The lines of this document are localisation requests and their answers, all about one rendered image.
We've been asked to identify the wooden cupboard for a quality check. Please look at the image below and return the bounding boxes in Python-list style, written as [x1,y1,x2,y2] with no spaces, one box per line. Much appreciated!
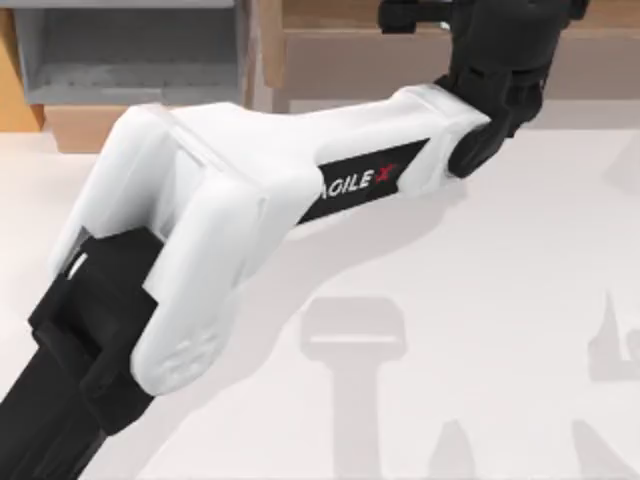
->
[0,0,640,135]

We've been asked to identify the pale wooden drawer front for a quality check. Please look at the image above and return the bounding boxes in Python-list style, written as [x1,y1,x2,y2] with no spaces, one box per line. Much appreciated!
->
[42,101,250,152]

